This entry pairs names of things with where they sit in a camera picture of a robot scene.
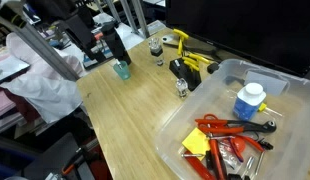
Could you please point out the black white marker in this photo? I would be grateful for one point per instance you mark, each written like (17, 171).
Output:
(119, 64)

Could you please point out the small clear jar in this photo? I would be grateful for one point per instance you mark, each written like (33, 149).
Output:
(156, 50)

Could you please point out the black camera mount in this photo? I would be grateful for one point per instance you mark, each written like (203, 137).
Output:
(83, 36)

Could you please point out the long silver bolt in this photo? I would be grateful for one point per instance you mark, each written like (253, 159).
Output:
(259, 163)
(249, 165)

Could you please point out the teal plastic cup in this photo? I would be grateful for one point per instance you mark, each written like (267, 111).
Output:
(122, 72)

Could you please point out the silver round-head bolt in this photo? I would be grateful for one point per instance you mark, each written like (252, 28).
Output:
(191, 155)

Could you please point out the white bottle with blue label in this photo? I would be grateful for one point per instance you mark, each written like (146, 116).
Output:
(248, 103)

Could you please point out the black hex key stand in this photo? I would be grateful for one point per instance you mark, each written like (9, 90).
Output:
(183, 71)

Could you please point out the small clear parts bag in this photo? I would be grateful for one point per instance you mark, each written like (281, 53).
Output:
(228, 155)

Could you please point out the white cloth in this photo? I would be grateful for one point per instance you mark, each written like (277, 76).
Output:
(45, 90)

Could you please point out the orange sponge block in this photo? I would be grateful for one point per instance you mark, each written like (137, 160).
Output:
(196, 141)

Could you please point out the small glass jar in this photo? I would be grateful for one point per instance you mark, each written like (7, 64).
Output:
(182, 87)

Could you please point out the aluminium frame post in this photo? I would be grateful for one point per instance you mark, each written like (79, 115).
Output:
(38, 46)

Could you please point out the clear plastic storage box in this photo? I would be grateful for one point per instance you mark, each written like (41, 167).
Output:
(208, 96)

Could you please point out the black water bottle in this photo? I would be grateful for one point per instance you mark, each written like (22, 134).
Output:
(116, 43)

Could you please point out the black round knob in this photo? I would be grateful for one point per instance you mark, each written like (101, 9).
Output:
(213, 68)

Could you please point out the large black monitor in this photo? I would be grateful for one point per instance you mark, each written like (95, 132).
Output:
(245, 26)

